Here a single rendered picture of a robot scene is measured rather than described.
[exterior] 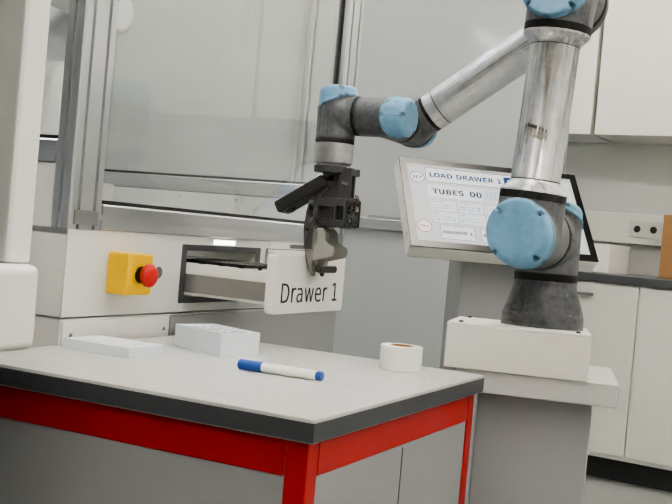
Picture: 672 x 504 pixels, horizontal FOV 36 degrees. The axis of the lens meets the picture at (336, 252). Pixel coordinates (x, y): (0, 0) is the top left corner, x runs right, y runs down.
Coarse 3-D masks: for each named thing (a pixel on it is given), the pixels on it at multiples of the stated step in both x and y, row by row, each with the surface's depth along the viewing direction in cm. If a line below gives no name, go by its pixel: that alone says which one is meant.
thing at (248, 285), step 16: (192, 272) 199; (208, 272) 197; (224, 272) 196; (240, 272) 194; (256, 272) 193; (192, 288) 199; (208, 288) 197; (224, 288) 195; (240, 288) 194; (256, 288) 192
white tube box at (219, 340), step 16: (176, 336) 177; (192, 336) 174; (208, 336) 171; (224, 336) 170; (240, 336) 172; (256, 336) 174; (208, 352) 171; (224, 352) 170; (240, 352) 172; (256, 352) 175
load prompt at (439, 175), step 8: (424, 168) 282; (432, 168) 283; (432, 176) 281; (440, 176) 282; (448, 176) 282; (456, 176) 283; (464, 176) 284; (472, 176) 284; (480, 176) 285; (488, 176) 286; (496, 176) 286; (504, 176) 287; (464, 184) 282; (472, 184) 282; (480, 184) 283; (488, 184) 284; (496, 184) 284
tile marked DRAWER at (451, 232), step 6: (444, 228) 270; (450, 228) 270; (456, 228) 271; (462, 228) 271; (468, 228) 272; (444, 234) 269; (450, 234) 269; (456, 234) 270; (462, 234) 270; (468, 234) 271; (474, 234) 271; (462, 240) 269; (468, 240) 269; (474, 240) 270
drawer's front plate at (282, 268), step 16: (272, 256) 189; (288, 256) 193; (304, 256) 198; (272, 272) 189; (288, 272) 193; (304, 272) 199; (336, 272) 211; (272, 288) 189; (304, 288) 200; (320, 288) 206; (336, 288) 212; (272, 304) 189; (288, 304) 194; (304, 304) 200; (320, 304) 206; (336, 304) 213
